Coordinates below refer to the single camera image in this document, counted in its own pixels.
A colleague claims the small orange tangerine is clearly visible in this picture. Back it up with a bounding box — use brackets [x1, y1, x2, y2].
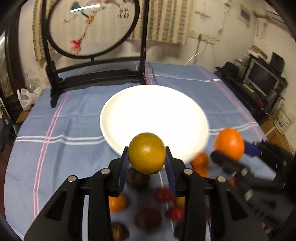
[213, 128, 245, 161]

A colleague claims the small brown dried fruit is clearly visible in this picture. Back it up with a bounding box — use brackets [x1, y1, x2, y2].
[111, 222, 130, 241]

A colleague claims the red cherry tomato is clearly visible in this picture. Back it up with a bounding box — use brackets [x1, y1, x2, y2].
[154, 187, 175, 202]

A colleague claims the yellow-green citrus fruit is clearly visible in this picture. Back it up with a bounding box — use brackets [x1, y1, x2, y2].
[128, 133, 166, 175]

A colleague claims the dark purple plum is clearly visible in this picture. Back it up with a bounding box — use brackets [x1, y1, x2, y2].
[134, 208, 162, 232]

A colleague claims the wrinkled dark passion fruit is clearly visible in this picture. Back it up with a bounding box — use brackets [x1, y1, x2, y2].
[126, 168, 150, 192]

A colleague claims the smooth orange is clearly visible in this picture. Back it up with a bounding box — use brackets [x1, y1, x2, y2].
[193, 168, 209, 178]

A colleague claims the olive green small fruit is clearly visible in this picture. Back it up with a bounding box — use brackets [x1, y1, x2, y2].
[174, 196, 185, 207]

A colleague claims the small orange kumquat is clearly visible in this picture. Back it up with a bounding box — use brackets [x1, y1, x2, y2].
[109, 193, 127, 212]

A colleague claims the white bucket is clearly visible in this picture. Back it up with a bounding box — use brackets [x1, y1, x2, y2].
[273, 103, 295, 135]

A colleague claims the white oval plate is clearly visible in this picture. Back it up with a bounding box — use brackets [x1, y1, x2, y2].
[100, 85, 210, 164]

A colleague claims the computer monitor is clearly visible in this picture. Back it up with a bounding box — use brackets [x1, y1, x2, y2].
[243, 58, 287, 97]

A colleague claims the blue striped tablecloth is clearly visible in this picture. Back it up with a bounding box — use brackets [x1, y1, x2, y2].
[4, 63, 275, 240]

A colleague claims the white plastic bag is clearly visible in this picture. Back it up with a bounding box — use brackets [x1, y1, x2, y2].
[17, 88, 40, 111]

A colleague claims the striped beige curtain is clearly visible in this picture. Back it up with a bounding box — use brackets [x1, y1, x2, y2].
[32, 1, 192, 61]

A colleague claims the round embroidery screen stand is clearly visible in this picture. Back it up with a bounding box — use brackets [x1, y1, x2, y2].
[41, 1, 149, 108]

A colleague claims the white wall cable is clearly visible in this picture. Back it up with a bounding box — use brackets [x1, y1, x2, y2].
[184, 40, 208, 66]

